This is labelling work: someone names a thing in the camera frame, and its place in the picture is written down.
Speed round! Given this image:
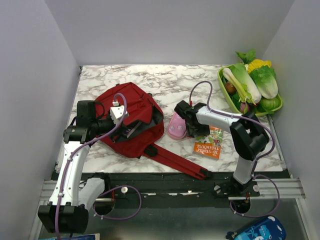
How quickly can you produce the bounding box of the green round pumpkin toy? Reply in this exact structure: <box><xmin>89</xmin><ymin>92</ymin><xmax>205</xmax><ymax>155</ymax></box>
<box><xmin>257</xmin><ymin>97</ymin><xmax>280</xmax><ymax>114</ymax></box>

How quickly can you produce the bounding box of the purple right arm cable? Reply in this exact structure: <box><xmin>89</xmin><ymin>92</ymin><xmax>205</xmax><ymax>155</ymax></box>
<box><xmin>189</xmin><ymin>81</ymin><xmax>281</xmax><ymax>218</ymax></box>

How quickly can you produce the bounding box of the red student backpack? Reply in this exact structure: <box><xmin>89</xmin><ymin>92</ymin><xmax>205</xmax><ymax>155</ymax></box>
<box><xmin>96</xmin><ymin>82</ymin><xmax>211</xmax><ymax>180</ymax></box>

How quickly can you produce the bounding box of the orange purple Roald Dahl book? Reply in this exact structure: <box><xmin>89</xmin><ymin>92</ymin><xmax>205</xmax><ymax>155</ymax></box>
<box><xmin>123</xmin><ymin>121</ymin><xmax>142</xmax><ymax>139</ymax></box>

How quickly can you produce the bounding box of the aluminium rail frame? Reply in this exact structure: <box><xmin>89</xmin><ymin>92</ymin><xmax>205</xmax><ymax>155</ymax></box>
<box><xmin>40</xmin><ymin>178</ymin><xmax>306</xmax><ymax>202</ymax></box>

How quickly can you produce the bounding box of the yellow corn toy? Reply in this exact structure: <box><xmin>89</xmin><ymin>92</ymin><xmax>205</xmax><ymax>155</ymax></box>
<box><xmin>246</xmin><ymin>59</ymin><xmax>272</xmax><ymax>74</ymax></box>

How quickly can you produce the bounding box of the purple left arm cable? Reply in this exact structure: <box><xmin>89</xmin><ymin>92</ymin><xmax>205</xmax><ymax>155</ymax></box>
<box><xmin>53</xmin><ymin>92</ymin><xmax>142</xmax><ymax>240</ymax></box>

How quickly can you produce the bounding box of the green leafy vegetable toy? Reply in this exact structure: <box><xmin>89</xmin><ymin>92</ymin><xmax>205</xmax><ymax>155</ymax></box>
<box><xmin>235</xmin><ymin>49</ymin><xmax>256</xmax><ymax>64</ymax></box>

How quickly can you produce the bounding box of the green vegetable basket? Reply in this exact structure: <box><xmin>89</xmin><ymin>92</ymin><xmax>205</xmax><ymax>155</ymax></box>
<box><xmin>217</xmin><ymin>67</ymin><xmax>283</xmax><ymax>118</ymax></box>

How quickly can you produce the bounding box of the green napa cabbage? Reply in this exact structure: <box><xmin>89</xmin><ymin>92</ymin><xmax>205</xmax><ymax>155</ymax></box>
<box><xmin>249</xmin><ymin>65</ymin><xmax>278</xmax><ymax>100</ymax></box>

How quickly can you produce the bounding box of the orange green Treehouse book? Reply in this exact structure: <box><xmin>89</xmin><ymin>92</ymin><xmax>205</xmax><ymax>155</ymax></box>
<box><xmin>193</xmin><ymin>126</ymin><xmax>224</xmax><ymax>160</ymax></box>

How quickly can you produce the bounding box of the purple onion toy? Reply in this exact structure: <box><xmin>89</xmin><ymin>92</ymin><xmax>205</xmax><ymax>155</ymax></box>
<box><xmin>239</xmin><ymin>102</ymin><xmax>251</xmax><ymax>114</ymax></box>

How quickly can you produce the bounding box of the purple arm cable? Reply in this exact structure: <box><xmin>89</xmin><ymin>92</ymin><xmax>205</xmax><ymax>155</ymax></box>
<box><xmin>53</xmin><ymin>92</ymin><xmax>142</xmax><ymax>240</ymax></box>
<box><xmin>189</xmin><ymin>81</ymin><xmax>281</xmax><ymax>218</ymax></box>

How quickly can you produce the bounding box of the blue book at bottom edge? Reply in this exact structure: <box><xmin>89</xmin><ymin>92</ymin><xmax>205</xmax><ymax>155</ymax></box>
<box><xmin>51</xmin><ymin>233</ymin><xmax>100</xmax><ymax>240</ymax></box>

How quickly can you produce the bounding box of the dark blue pencil case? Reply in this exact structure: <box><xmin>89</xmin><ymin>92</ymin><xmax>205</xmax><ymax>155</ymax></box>
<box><xmin>225</xmin><ymin>215</ymin><xmax>287</xmax><ymax>240</ymax></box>

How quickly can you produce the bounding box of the brown mushroom toy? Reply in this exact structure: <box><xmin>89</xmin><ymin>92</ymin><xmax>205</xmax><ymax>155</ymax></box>
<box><xmin>224</xmin><ymin>82</ymin><xmax>237</xmax><ymax>96</ymax></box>

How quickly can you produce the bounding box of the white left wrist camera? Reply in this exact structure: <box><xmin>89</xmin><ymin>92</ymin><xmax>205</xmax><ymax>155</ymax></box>
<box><xmin>110</xmin><ymin>101</ymin><xmax>129</xmax><ymax>124</ymax></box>

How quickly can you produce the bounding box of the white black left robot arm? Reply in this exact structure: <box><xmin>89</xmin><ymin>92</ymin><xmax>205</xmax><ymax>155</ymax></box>
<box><xmin>38</xmin><ymin>100</ymin><xmax>127</xmax><ymax>238</ymax></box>

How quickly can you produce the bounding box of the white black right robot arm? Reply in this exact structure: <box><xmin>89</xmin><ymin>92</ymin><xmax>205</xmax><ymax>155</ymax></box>
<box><xmin>174</xmin><ymin>100</ymin><xmax>270</xmax><ymax>196</ymax></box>

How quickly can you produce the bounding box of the pink blue pencil case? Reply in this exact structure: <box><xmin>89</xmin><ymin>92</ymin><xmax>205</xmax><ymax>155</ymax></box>
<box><xmin>167</xmin><ymin>112</ymin><xmax>187</xmax><ymax>140</ymax></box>

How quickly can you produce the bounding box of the white green bok choy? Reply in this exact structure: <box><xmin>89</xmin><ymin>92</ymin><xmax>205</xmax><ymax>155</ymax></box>
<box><xmin>222</xmin><ymin>62</ymin><xmax>262</xmax><ymax>105</ymax></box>

